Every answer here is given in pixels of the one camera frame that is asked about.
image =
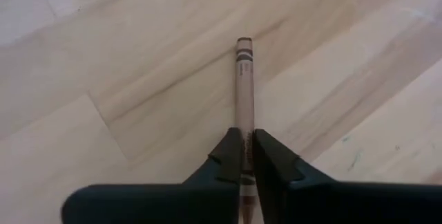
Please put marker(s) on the brown crayon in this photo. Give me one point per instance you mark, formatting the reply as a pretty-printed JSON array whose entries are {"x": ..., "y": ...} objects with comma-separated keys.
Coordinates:
[{"x": 244, "y": 89}]

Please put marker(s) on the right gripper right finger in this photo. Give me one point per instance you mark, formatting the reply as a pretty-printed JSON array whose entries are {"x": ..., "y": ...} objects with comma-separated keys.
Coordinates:
[{"x": 328, "y": 203}]

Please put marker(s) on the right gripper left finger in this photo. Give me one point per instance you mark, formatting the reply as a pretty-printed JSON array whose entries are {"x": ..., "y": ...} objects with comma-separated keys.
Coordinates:
[{"x": 155, "y": 205}]

